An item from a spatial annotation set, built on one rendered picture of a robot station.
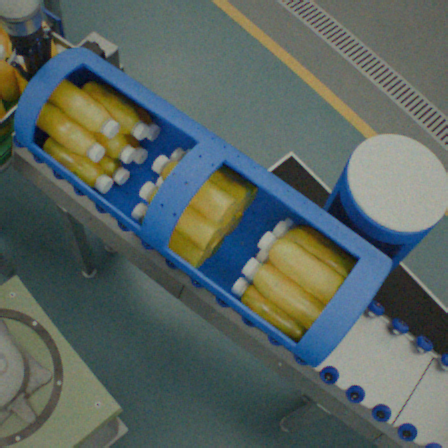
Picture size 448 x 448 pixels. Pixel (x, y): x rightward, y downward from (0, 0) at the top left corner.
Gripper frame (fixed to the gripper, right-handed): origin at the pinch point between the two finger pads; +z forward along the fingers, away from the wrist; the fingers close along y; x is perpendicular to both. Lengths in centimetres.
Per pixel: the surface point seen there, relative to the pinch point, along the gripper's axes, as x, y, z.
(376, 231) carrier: 83, -27, 16
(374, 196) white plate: 78, -33, 12
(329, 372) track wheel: 93, 8, 18
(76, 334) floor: 17, 28, 116
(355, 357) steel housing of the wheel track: 97, 0, 23
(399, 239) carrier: 89, -30, 17
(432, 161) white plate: 85, -52, 12
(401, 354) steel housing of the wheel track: 106, -8, 23
